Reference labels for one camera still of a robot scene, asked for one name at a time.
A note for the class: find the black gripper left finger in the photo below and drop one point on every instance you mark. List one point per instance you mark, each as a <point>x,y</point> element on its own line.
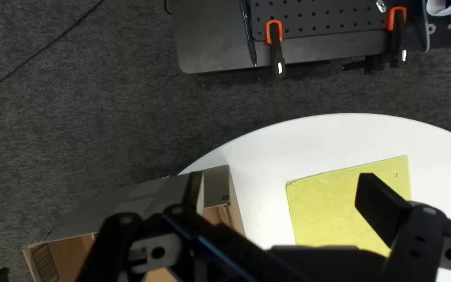
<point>133,245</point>

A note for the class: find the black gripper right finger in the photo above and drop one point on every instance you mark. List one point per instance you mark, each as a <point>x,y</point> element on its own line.
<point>414,236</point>

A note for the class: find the yellow-green towel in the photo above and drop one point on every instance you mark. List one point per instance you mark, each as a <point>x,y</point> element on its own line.
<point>325,209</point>

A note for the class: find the brown cardboard box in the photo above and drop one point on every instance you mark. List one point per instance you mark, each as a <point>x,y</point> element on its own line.
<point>54,256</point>

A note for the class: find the orange black clamp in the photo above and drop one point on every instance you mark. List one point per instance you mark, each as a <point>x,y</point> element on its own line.
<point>278,57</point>
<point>397,48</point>

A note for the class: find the black perforated breadboard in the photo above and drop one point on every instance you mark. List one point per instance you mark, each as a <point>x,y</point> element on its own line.
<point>321,18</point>

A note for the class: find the grey base plate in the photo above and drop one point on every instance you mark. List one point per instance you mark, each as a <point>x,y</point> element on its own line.
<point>211,37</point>

